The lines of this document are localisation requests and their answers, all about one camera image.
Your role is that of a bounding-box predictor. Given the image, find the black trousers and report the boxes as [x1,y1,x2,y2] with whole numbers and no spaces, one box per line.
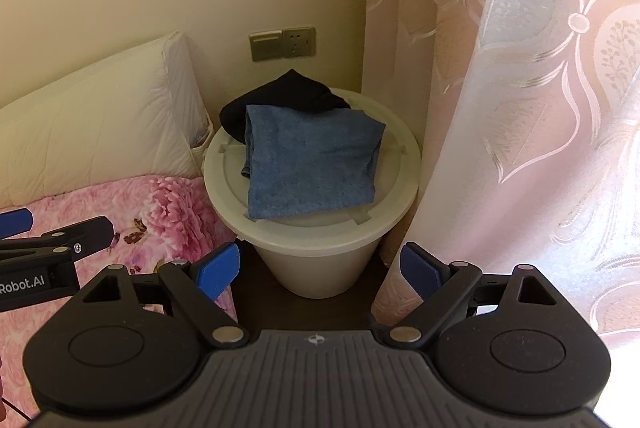
[219,69,350,143]

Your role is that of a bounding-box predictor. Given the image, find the pink floral blanket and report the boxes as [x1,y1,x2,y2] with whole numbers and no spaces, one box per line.
[1,175,235,427]

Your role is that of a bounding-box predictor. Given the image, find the white round stool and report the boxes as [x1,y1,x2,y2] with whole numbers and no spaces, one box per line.
[203,88,421,299]

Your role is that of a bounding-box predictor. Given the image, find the blue folded towel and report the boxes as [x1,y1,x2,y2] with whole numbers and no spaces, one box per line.
[242,104,385,220]

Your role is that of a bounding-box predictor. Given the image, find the pink patterned curtain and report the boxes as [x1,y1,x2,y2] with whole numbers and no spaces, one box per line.
[360,0,640,359]

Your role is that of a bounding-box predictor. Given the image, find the bronze wall socket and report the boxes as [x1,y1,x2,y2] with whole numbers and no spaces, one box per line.
[282,26,316,58]

